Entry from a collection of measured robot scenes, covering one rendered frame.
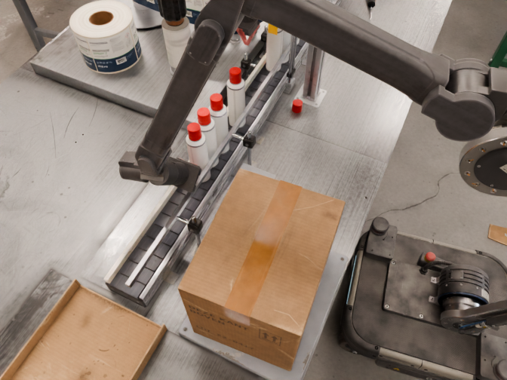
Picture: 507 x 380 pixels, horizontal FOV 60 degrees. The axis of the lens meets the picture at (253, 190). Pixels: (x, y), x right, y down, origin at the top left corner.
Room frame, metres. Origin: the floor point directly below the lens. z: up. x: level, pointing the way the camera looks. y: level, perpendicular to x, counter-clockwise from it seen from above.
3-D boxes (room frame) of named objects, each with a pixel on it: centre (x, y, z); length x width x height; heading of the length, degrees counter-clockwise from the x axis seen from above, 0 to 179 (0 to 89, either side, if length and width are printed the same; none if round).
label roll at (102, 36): (1.27, 0.49, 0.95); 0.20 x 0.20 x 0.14
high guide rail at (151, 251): (0.87, 0.05, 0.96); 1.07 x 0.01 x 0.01; 154
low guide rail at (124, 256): (0.90, 0.11, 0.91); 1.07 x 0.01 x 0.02; 154
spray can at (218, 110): (0.84, 0.10, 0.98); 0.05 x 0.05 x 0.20
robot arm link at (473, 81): (0.47, -0.32, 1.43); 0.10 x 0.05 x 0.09; 73
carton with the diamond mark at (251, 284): (0.41, -0.03, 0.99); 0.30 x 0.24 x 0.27; 158
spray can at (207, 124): (0.79, 0.13, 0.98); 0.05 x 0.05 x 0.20
